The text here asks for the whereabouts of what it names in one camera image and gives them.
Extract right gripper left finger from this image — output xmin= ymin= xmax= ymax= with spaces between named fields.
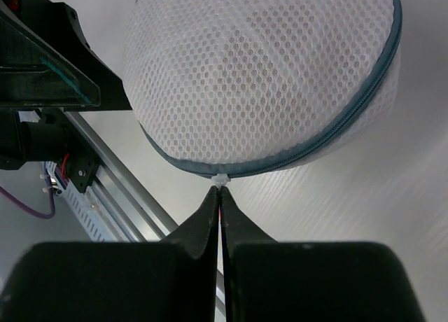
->
xmin=1 ymin=187 xmax=219 ymax=321

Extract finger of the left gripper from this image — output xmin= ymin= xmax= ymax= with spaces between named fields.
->
xmin=24 ymin=0 xmax=132 ymax=111
xmin=1 ymin=12 xmax=100 ymax=109

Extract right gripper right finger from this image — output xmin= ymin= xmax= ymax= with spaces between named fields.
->
xmin=220 ymin=188 xmax=424 ymax=321

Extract white mesh bag blue zipper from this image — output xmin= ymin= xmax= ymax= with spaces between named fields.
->
xmin=122 ymin=0 xmax=403 ymax=184

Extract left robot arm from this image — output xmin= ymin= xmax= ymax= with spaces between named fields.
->
xmin=1 ymin=0 xmax=131 ymax=170

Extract aluminium rail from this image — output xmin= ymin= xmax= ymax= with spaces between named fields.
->
xmin=66 ymin=111 xmax=228 ymax=322

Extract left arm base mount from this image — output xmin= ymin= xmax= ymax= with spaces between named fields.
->
xmin=56 ymin=151 xmax=99 ymax=193

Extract white slotted cable duct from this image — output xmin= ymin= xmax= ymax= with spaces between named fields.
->
xmin=44 ymin=162 xmax=139 ymax=242

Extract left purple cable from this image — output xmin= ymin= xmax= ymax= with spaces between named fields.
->
xmin=0 ymin=185 xmax=55 ymax=218

